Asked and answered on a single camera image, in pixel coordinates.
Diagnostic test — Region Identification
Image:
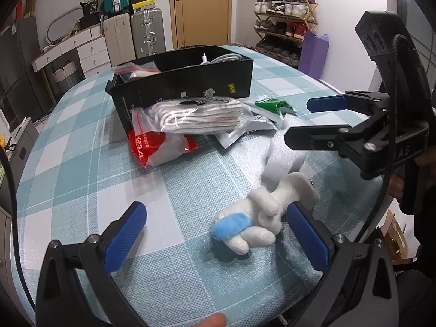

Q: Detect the silver plastic bag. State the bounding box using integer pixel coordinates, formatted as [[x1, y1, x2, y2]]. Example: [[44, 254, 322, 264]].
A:
[[214, 104, 285, 149]]

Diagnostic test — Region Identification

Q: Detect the black paper bag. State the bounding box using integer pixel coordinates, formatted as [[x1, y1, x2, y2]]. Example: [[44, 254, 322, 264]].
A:
[[79, 2, 103, 28]]

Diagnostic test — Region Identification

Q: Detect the open cardboard box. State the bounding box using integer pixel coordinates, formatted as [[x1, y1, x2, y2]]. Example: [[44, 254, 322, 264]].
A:
[[381, 209, 414, 266]]

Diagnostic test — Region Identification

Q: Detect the grey side cart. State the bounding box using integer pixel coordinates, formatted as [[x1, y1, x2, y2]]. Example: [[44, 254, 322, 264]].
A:
[[0, 117, 40, 191]]

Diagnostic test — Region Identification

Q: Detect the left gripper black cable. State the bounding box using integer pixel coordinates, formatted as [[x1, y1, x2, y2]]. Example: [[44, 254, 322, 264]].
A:
[[0, 148, 37, 310]]

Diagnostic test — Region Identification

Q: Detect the white and blue plush toy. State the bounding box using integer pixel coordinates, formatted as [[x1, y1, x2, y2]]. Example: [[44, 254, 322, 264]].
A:
[[210, 173, 320, 255]]

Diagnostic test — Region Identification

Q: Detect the red and white plastic bag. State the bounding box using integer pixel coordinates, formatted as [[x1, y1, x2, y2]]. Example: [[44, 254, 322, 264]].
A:
[[128, 130, 199, 168]]

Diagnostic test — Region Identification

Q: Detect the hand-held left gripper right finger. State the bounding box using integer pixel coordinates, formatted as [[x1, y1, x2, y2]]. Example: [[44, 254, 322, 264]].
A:
[[286, 201, 399, 327]]

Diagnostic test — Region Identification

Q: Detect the white drawer desk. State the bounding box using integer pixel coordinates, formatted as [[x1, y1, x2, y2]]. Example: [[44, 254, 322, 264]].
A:
[[31, 24, 111, 79]]

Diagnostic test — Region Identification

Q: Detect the white oval frame mirror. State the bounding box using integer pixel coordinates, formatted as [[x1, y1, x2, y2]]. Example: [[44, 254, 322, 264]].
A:
[[46, 7, 84, 43]]

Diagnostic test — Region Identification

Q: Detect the beige suitcase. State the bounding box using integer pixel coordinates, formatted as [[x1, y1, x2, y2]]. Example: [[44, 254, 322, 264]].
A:
[[102, 13, 133, 68]]

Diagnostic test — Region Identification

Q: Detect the person's right hand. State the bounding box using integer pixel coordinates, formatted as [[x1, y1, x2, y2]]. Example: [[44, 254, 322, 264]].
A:
[[388, 173, 407, 202]]

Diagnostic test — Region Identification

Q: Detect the white coiled cable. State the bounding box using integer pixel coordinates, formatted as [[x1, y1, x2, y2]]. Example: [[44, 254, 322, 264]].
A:
[[199, 53, 246, 66]]

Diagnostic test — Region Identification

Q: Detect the tan wooden door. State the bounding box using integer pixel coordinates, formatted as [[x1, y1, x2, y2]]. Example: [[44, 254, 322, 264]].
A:
[[173, 0, 232, 49]]

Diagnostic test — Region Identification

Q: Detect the wooden shoe rack with shoes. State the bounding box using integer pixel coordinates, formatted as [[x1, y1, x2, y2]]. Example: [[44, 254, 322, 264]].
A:
[[251, 0, 316, 65]]

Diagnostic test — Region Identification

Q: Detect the black cardboard box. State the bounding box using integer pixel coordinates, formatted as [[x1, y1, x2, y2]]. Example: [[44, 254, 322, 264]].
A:
[[105, 44, 254, 144]]

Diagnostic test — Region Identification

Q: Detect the teal checkered tablecloth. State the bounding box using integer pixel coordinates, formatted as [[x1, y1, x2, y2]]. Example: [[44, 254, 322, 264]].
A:
[[10, 44, 385, 327]]

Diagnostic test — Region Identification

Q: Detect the green and white packet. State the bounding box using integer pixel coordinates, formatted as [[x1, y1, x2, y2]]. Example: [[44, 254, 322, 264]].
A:
[[255, 97, 298, 123]]

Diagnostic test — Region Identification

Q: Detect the person's dark clothing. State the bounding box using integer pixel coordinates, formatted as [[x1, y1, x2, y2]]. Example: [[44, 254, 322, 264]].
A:
[[392, 211, 436, 327]]

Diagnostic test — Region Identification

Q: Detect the purple bag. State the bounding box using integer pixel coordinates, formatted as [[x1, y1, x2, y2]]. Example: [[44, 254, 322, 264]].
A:
[[298, 30, 330, 80]]

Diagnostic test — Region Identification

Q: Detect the woven laundry basket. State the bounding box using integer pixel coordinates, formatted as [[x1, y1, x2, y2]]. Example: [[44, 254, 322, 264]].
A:
[[51, 60, 80, 92]]

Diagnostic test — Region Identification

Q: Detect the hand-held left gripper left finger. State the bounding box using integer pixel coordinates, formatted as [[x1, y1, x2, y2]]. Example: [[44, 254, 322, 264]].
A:
[[35, 201, 150, 327]]

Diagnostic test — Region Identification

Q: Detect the white foam block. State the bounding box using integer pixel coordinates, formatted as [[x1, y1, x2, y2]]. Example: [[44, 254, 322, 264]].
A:
[[262, 141, 306, 186]]

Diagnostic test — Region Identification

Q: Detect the dark grey fridge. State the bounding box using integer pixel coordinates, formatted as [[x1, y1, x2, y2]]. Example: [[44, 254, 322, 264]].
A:
[[14, 16, 57, 118]]

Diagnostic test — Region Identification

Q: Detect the silver suitcase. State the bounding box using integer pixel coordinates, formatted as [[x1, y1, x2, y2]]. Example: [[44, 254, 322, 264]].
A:
[[130, 8, 166, 62]]

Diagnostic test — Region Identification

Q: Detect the clear zip bag red top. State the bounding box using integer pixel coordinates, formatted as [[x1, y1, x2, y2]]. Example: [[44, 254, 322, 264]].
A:
[[114, 62, 161, 82]]

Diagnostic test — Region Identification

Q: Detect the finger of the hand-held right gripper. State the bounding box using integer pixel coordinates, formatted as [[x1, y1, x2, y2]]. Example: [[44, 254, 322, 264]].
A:
[[306, 90, 389, 116], [284, 117, 375, 152]]

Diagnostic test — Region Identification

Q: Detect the person's left hand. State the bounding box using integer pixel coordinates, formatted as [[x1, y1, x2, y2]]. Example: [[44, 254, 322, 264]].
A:
[[192, 313, 227, 327]]

